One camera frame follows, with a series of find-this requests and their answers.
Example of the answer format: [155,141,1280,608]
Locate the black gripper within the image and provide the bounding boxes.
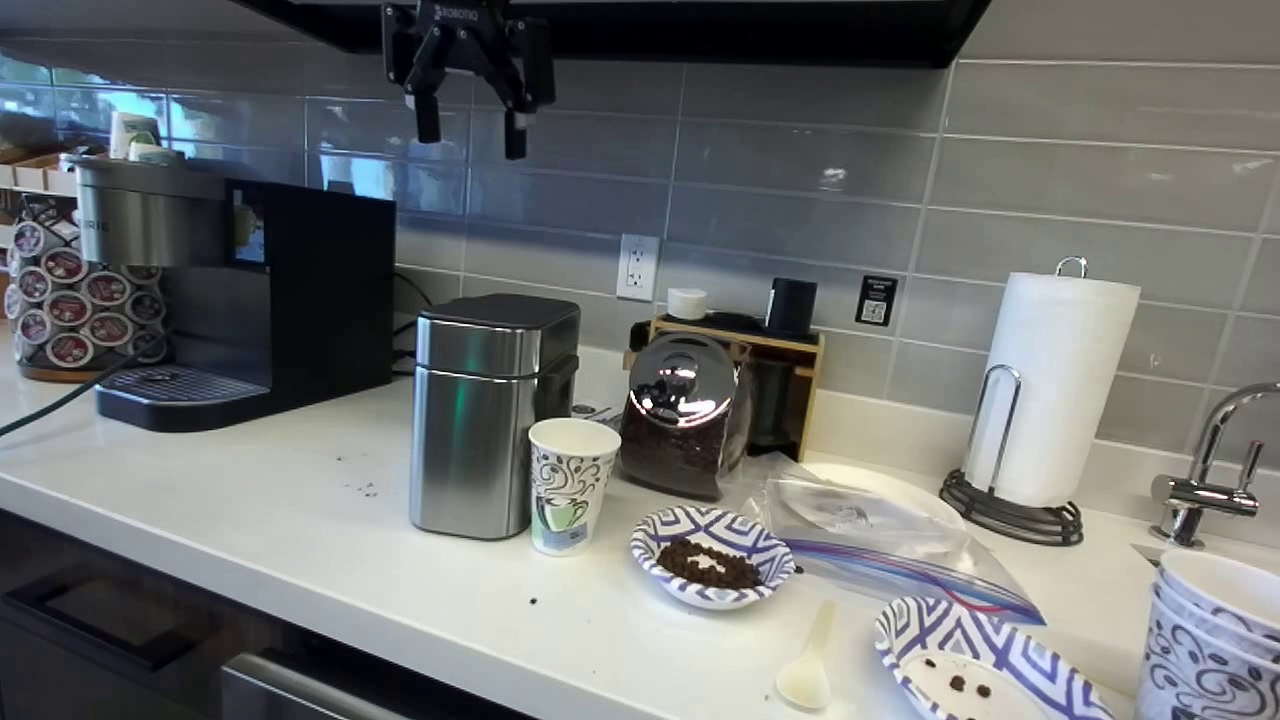
[377,0,561,166]

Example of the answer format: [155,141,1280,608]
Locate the silver stainless steel bin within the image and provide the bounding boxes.
[408,291,585,544]

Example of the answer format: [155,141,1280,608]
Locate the black silver Keurig coffee machine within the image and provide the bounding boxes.
[74,151,402,436]

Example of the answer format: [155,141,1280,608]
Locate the glass coffee jar chrome lid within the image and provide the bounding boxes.
[617,332,754,510]

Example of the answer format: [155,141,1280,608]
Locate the wooden counter organizer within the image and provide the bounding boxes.
[645,313,828,465]

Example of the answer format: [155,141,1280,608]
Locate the wooden coffee pod carousel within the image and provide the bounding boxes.
[0,195,176,390]

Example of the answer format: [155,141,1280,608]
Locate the patterned plate with coffee grounds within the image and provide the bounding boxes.
[627,506,804,617]

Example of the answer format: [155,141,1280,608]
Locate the dark upper cabinet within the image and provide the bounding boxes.
[237,0,996,74]

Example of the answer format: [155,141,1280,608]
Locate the small white creamer cup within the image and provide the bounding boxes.
[663,285,718,326]

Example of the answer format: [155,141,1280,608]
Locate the small white box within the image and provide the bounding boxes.
[103,109,169,166]

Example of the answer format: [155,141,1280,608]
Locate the small black box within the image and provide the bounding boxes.
[763,278,819,344]

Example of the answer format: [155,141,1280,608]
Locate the patterned paper cup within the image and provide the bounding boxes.
[525,416,625,561]

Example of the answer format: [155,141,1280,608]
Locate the clear plastic zip bag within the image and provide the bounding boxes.
[755,461,1052,632]

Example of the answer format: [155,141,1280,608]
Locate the stainless steel dishwasher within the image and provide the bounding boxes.
[216,647,536,720]

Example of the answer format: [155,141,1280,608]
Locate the white paper towel roll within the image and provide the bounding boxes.
[961,269,1149,511]

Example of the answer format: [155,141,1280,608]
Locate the white plastic spoon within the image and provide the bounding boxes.
[771,596,846,717]

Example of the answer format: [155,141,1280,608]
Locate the metal paper towel holder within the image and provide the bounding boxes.
[936,253,1089,551]

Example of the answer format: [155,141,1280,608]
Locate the blue white patterned plate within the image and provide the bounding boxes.
[872,594,1120,720]

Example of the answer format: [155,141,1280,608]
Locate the chrome faucet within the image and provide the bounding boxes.
[1149,382,1280,551]

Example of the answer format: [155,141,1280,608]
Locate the white blue patterned bowl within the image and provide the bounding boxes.
[1137,584,1280,720]
[1157,544,1280,645]

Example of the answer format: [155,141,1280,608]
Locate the white wall outlet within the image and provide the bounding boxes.
[614,233,663,308]

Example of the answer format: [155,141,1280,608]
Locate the black power cord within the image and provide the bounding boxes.
[387,265,444,382]

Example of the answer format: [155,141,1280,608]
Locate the teal cable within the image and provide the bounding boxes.
[0,358,131,441]

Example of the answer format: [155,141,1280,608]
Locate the black drawer handle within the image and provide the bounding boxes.
[34,565,209,674]

